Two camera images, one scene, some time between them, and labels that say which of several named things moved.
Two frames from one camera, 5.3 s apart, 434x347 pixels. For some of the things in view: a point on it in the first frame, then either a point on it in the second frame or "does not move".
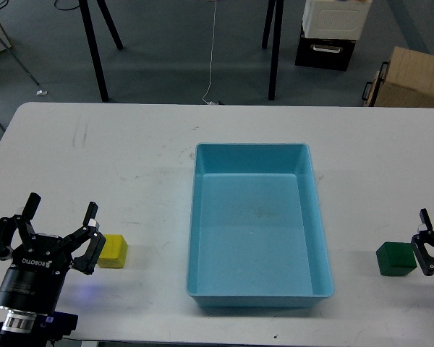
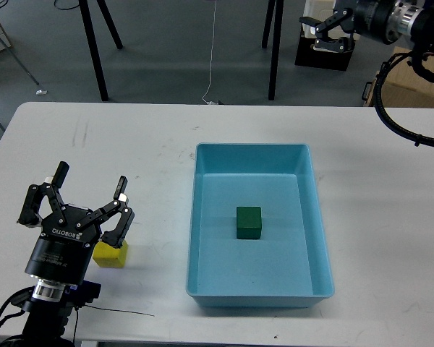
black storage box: (333, 54) does not move
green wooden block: (396, 259) -> (248, 222)
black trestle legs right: (278, 19) does not move
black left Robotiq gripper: (33, 281) -> (61, 255)
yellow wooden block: (114, 253) does not move
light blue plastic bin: (257, 236) does not move
